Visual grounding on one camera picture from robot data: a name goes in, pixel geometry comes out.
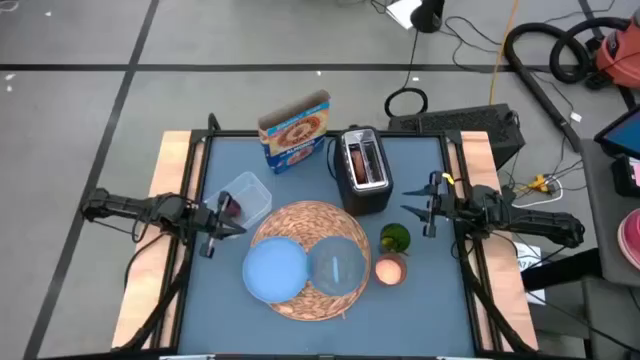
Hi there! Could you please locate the black chrome two-slot toaster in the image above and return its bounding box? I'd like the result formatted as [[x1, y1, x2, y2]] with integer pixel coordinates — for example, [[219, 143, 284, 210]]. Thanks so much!
[[333, 125, 395, 217]]

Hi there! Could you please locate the black computer case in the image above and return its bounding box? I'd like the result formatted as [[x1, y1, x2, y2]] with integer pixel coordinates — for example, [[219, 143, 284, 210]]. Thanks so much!
[[388, 103, 526, 171]]

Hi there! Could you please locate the yellow power plug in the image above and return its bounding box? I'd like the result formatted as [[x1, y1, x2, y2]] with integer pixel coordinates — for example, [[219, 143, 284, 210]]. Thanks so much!
[[527, 174, 552, 195]]

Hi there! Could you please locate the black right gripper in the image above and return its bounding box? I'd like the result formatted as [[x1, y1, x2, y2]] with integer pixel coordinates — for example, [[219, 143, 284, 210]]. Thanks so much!
[[401, 170, 474, 240]]

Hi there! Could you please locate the grey desk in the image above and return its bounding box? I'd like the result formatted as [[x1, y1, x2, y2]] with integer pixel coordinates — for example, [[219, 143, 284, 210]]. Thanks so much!
[[578, 138, 640, 288]]

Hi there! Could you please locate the tablet with blue screen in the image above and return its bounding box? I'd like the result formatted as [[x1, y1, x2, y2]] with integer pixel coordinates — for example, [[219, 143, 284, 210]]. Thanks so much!
[[593, 104, 640, 161]]

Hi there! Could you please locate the blue almond cereal box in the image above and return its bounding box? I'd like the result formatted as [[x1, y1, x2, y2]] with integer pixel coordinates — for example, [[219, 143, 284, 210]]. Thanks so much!
[[257, 89, 332, 175]]

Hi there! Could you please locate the black toaster cord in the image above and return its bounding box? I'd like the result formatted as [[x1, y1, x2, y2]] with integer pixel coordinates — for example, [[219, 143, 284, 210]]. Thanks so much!
[[325, 136, 342, 181]]

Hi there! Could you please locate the white cable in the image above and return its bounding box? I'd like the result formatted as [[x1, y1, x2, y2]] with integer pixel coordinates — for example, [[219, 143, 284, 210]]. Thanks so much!
[[509, 177, 565, 210]]

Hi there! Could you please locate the thin black floor cable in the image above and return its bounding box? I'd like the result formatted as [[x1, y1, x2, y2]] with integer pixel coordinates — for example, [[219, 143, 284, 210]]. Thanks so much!
[[443, 14, 504, 75]]

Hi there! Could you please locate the pale blue bowl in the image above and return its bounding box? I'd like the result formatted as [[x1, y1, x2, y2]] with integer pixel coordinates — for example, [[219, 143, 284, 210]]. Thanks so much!
[[306, 235, 368, 296]]

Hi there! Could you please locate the green glass cup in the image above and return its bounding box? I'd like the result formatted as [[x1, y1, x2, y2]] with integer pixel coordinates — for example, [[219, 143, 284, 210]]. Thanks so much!
[[378, 222, 412, 256]]

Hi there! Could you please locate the red vacuum cleaner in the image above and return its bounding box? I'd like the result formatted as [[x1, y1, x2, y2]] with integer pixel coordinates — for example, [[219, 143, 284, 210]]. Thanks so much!
[[594, 8, 640, 91]]

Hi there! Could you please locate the blue plate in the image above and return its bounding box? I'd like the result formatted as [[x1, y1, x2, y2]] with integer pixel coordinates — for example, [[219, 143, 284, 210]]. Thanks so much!
[[242, 236, 310, 305]]

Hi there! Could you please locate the black vacuum hose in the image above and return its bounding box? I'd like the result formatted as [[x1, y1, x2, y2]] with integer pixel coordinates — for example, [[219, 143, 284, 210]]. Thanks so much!
[[502, 16, 632, 154]]

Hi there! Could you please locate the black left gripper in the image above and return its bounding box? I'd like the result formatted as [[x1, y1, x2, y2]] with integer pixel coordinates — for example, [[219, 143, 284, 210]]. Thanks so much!
[[192, 191, 248, 259]]

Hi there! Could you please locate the black metal table frame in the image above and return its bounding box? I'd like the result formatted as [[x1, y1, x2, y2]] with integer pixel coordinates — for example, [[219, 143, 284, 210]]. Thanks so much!
[[110, 112, 540, 360]]

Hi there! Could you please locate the round woven straw placemat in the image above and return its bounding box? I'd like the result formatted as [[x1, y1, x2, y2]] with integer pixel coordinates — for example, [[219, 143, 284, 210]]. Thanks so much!
[[249, 200, 373, 322]]

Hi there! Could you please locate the pink round object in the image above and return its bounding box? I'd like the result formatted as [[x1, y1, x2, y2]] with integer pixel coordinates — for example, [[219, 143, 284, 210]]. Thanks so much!
[[617, 207, 640, 272]]

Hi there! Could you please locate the coiled black cable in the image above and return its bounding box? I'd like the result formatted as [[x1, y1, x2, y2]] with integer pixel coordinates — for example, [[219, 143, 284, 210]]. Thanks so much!
[[383, 28, 430, 119]]

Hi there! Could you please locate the bread slice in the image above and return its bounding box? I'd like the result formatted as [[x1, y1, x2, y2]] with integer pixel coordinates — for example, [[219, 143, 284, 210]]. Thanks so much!
[[350, 148, 366, 184]]

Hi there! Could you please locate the clear plastic container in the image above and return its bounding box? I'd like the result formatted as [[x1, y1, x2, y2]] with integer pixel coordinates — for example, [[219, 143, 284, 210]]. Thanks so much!
[[203, 171, 274, 232]]

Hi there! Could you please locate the orange glass of juice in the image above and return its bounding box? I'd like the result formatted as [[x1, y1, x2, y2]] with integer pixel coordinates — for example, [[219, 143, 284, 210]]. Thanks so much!
[[373, 252, 409, 288]]

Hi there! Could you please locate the black device with pink screen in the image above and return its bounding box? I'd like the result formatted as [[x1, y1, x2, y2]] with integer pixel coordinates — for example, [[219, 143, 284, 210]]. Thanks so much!
[[610, 154, 640, 198]]

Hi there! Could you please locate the black round stand base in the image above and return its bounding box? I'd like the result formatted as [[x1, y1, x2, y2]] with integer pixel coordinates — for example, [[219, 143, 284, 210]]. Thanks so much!
[[409, 0, 446, 35]]

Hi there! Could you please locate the printed white paper sheet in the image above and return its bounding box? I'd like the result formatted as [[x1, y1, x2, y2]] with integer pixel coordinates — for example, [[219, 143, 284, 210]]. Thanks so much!
[[513, 242, 547, 306]]

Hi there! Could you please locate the yellow cord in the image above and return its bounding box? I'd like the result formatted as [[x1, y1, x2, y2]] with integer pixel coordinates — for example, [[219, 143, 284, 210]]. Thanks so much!
[[488, 0, 522, 106]]

